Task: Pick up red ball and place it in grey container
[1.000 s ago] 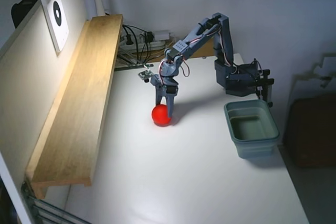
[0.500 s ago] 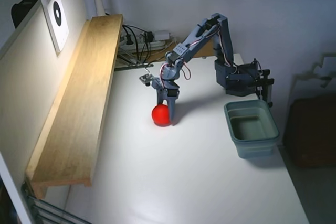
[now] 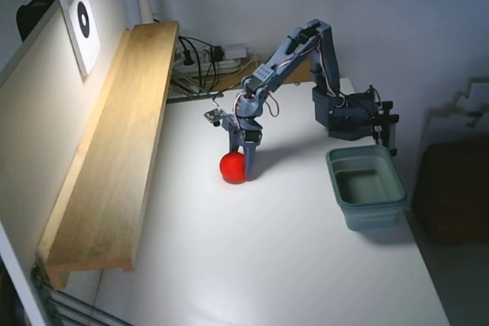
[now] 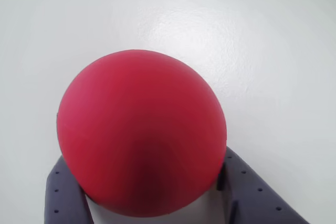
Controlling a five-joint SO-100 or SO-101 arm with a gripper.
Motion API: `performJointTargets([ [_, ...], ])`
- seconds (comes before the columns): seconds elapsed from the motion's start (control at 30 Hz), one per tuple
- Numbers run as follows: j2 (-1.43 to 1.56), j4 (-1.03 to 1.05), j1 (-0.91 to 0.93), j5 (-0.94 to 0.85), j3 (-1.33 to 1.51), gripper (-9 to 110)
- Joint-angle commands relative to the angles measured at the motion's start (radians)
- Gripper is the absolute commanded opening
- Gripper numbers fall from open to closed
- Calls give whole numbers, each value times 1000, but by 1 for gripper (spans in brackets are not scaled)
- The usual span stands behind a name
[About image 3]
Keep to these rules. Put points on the grey-blue gripper finger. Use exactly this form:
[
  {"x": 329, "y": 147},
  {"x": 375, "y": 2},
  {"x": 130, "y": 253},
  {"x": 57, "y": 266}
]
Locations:
[
  {"x": 235, "y": 142},
  {"x": 251, "y": 162}
]

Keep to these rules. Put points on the grey-blue gripper body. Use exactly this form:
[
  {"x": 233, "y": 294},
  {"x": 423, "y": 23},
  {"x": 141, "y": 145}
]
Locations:
[{"x": 247, "y": 136}]

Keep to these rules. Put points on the red ball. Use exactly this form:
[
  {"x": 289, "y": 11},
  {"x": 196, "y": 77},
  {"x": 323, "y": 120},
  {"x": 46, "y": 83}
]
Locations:
[{"x": 232, "y": 168}]

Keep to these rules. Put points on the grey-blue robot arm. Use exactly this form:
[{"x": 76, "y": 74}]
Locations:
[{"x": 290, "y": 55}]

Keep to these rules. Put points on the grey plastic container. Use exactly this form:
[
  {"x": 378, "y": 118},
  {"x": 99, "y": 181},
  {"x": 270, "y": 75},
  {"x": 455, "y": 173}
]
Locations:
[{"x": 366, "y": 188}]

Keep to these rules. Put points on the brown wooden back board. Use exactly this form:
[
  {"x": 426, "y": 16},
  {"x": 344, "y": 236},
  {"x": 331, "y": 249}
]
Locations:
[{"x": 229, "y": 83}]

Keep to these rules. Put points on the white power adapter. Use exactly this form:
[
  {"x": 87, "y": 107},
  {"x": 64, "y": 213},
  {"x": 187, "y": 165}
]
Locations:
[{"x": 234, "y": 50}]

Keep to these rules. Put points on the black power adapter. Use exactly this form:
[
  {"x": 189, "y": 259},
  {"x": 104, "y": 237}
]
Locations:
[{"x": 217, "y": 53}]

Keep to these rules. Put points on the black power plug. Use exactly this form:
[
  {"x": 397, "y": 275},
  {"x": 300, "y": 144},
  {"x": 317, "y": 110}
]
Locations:
[{"x": 187, "y": 57}]

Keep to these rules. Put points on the long wooden shelf plank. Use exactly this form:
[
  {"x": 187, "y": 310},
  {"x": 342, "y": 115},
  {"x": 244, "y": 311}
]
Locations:
[{"x": 122, "y": 142}]

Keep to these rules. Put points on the black table clamp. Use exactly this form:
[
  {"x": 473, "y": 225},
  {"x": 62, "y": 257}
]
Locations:
[{"x": 387, "y": 123}]

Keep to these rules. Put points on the cream partition board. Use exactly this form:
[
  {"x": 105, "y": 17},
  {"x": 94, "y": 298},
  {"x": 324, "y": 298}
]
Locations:
[{"x": 30, "y": 131}]

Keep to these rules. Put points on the dark brown wooden furniture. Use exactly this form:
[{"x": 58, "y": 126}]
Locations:
[{"x": 454, "y": 192}]

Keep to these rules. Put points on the small gripper camera module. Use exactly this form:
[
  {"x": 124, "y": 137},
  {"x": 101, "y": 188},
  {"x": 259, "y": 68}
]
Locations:
[{"x": 214, "y": 115}]

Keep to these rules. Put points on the black metal rail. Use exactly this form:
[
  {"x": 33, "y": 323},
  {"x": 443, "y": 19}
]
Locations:
[{"x": 195, "y": 97}]

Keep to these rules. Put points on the aluminium frame profile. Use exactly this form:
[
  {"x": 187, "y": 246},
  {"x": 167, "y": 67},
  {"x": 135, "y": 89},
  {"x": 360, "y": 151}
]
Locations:
[{"x": 65, "y": 303}]

